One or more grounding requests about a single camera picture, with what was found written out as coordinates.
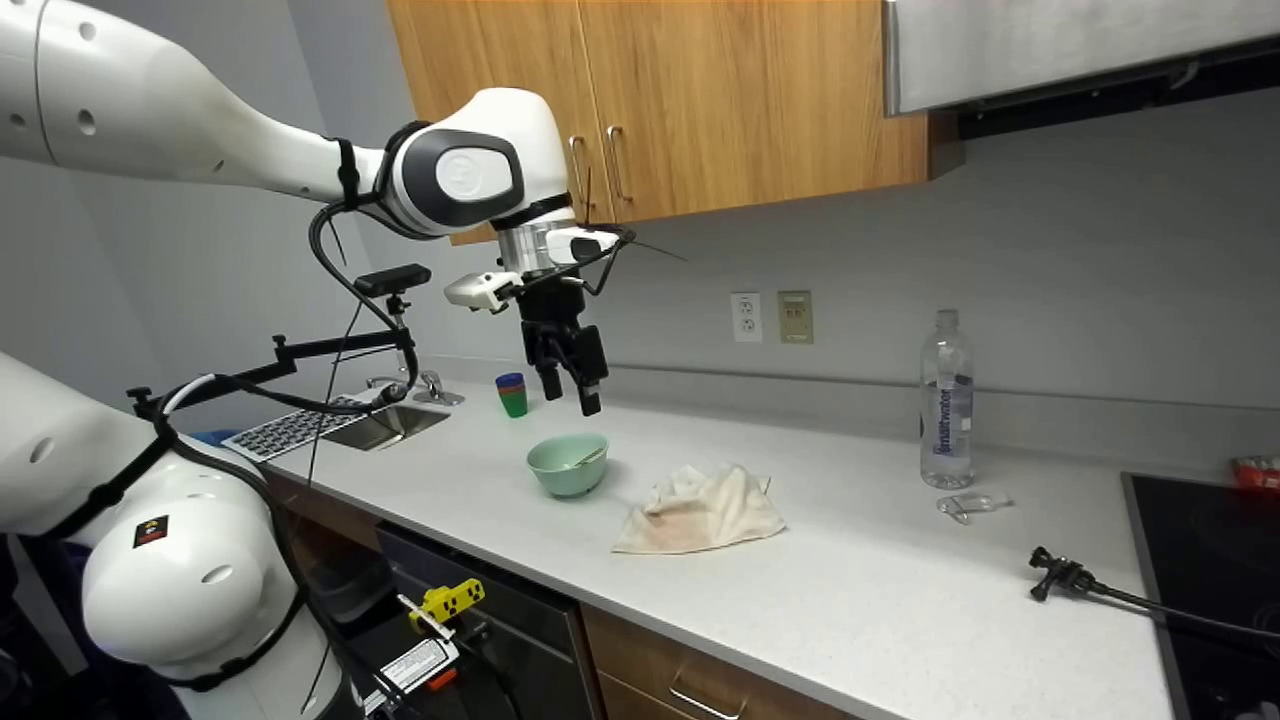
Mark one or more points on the yellow device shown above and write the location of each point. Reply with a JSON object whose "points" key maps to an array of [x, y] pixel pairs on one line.
{"points": [[454, 601]]}

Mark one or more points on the white wall outlet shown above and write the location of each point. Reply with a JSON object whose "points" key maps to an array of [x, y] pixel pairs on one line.
{"points": [[746, 316]]}

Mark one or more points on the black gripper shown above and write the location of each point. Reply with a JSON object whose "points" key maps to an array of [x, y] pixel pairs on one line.
{"points": [[549, 315]]}

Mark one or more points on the cream stained cloth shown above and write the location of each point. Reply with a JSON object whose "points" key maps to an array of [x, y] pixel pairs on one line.
{"points": [[702, 514]]}

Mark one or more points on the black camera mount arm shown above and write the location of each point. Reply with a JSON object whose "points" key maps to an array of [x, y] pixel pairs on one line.
{"points": [[323, 349]]}

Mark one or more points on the green bowl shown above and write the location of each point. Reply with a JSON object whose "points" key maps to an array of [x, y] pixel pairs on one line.
{"points": [[565, 466]]}

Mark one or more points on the black dishwasher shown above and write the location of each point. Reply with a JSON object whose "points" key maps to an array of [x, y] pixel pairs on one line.
{"points": [[526, 640]]}

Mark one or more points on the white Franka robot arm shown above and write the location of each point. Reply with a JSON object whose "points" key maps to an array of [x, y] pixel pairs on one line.
{"points": [[134, 92]]}

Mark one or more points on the clear plastic water bottle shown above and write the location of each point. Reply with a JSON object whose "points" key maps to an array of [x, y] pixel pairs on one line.
{"points": [[944, 412]]}

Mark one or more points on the wooden wall cabinet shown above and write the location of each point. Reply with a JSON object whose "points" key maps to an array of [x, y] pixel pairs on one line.
{"points": [[735, 92]]}

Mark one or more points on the beige wall switch plate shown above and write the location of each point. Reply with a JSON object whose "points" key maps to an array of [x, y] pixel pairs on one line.
{"points": [[796, 316]]}

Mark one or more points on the stacked blue green cups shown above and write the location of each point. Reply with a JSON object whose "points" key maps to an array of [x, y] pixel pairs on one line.
{"points": [[512, 392]]}

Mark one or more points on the stainless range hood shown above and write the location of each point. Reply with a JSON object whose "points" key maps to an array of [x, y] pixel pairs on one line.
{"points": [[1064, 44]]}

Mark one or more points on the white and red device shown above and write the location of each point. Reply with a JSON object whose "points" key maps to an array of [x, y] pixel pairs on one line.
{"points": [[418, 666]]}

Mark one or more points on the black cooktop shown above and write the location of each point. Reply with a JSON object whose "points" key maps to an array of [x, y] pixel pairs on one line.
{"points": [[1223, 586]]}

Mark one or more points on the small red item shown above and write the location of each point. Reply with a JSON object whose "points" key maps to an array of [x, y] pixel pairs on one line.
{"points": [[1256, 474]]}

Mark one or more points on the wooden drawer front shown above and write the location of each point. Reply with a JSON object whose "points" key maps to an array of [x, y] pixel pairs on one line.
{"points": [[641, 666]]}

